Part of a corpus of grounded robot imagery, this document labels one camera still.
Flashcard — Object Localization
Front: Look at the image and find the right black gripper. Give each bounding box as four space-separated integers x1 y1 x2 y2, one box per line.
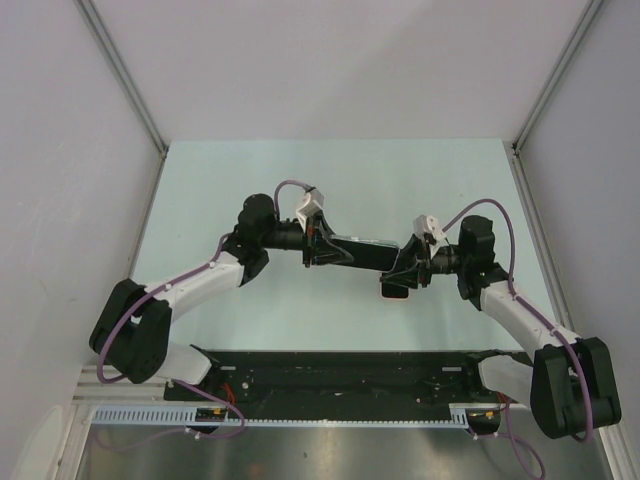
378 234 469 290

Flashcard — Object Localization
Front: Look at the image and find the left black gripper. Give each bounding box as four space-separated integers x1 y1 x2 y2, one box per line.
259 210 353 268

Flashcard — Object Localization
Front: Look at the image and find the pink cased phone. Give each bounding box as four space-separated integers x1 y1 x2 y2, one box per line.
380 283 410 300

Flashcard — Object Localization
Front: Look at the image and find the black phone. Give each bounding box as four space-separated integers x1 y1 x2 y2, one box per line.
331 235 401 272

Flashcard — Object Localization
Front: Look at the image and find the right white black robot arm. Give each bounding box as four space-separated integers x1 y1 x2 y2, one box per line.
380 215 622 439

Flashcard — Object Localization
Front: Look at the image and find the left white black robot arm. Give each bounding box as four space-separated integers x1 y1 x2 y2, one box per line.
89 188 324 400

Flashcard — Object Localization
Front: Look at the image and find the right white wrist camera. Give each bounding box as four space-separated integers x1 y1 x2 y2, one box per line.
413 215 446 246

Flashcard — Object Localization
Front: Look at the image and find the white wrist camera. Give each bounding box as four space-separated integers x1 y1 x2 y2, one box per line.
295 187 324 229
413 215 446 246

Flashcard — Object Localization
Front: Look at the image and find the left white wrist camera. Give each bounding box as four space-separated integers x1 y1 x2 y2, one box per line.
295 187 324 229

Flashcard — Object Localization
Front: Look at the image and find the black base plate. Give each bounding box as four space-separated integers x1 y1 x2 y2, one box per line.
196 350 532 403

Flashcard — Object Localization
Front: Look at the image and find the right aluminium corner post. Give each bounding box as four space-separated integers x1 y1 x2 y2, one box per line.
510 0 609 151

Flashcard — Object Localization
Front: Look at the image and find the aluminium corner post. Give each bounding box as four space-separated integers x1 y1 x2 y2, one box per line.
74 0 169 159
510 0 609 151

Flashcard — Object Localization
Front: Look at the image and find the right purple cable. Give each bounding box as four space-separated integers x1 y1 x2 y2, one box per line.
442 198 596 476

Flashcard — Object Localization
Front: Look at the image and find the purple cable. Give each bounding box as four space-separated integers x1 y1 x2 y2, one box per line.
442 198 596 476
94 179 314 454

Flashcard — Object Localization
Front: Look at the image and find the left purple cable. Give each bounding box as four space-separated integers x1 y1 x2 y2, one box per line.
94 179 314 454

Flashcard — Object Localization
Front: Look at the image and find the aluminium frame rail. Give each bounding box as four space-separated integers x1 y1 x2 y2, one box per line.
72 364 619 414

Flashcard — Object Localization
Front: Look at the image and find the white slotted cable duct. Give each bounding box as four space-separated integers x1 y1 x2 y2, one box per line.
92 404 474 427

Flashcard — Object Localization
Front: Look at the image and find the left aluminium corner post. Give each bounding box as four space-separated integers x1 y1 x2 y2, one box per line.
74 0 169 159

